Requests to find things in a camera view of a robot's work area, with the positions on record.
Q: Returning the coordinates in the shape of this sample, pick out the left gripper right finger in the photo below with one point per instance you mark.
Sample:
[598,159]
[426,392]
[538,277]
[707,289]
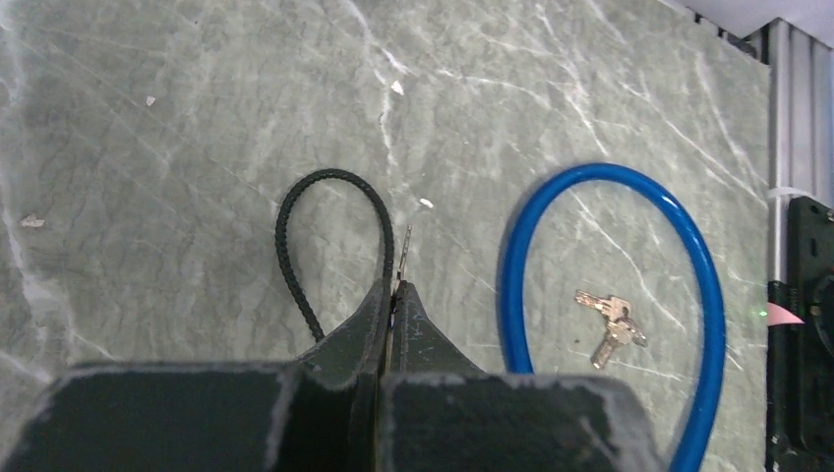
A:
[439,412]

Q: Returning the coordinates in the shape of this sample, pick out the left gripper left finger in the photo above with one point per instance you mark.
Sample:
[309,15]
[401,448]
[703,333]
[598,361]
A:
[315,413]

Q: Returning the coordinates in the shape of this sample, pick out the blue cable lock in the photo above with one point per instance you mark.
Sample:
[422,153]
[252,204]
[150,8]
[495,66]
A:
[612,231]

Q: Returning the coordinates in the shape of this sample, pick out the black cable padlock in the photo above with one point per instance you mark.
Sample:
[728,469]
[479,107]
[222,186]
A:
[333,223]

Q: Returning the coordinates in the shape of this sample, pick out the silver lock keys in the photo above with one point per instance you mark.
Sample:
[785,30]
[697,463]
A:
[620,327]

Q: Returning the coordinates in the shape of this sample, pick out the small silver padlock key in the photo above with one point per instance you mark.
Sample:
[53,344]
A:
[403,255]

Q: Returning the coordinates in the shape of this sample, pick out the aluminium rail frame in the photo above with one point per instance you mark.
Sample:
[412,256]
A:
[800,131]

